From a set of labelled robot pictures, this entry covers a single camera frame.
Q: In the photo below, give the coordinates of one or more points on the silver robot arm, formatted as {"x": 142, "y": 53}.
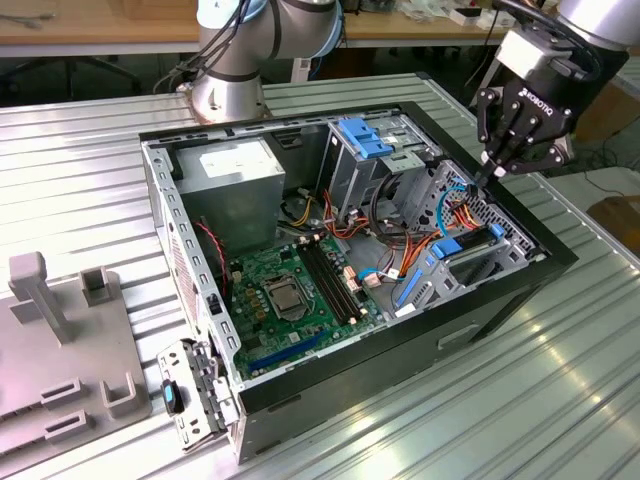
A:
{"x": 225, "y": 90}

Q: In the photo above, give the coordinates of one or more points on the green motherboard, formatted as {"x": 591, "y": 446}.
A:
{"x": 300, "y": 332}

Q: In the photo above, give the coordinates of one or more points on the grey power supply unit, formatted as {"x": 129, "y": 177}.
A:
{"x": 230, "y": 200}

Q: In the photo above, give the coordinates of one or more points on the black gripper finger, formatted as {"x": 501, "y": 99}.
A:
{"x": 542, "y": 157}
{"x": 487, "y": 120}

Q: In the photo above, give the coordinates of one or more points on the small silver wrist camera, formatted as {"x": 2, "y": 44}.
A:
{"x": 525, "y": 52}

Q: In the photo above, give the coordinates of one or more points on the black case fan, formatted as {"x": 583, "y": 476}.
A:
{"x": 215, "y": 270}

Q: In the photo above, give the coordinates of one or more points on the grey parts rack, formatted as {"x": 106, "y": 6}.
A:
{"x": 75, "y": 350}

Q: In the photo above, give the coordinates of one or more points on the black open PC case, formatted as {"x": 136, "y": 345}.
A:
{"x": 400, "y": 360}

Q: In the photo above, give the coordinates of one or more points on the brown cardboard box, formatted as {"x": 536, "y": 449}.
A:
{"x": 620, "y": 220}

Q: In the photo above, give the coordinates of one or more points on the wooden desk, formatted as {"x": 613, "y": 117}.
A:
{"x": 425, "y": 27}
{"x": 100, "y": 25}

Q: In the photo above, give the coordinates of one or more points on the grey metal disk bay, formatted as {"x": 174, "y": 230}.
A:
{"x": 437, "y": 272}

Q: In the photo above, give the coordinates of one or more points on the small white box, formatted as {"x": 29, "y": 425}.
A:
{"x": 487, "y": 20}

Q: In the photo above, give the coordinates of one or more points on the metal expansion bracket latch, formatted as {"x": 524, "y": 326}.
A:
{"x": 226, "y": 402}

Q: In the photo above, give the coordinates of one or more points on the black and white box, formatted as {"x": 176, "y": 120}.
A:
{"x": 465, "y": 15}

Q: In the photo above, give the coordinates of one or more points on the black RAM slot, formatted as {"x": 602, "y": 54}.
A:
{"x": 328, "y": 282}
{"x": 340, "y": 278}
{"x": 321, "y": 283}
{"x": 334, "y": 280}

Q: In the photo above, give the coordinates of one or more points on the silver CPU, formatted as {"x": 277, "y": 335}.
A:
{"x": 286, "y": 301}

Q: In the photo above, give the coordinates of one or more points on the metal drive cage blue latches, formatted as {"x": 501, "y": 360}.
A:
{"x": 360, "y": 136}

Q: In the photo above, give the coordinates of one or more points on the blue expansion slot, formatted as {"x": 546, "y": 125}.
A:
{"x": 285, "y": 354}

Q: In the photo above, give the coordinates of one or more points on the blue black latch tab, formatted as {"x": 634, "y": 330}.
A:
{"x": 170, "y": 395}

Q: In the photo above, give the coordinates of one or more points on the CPU socket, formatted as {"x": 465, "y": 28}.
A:
{"x": 291, "y": 317}

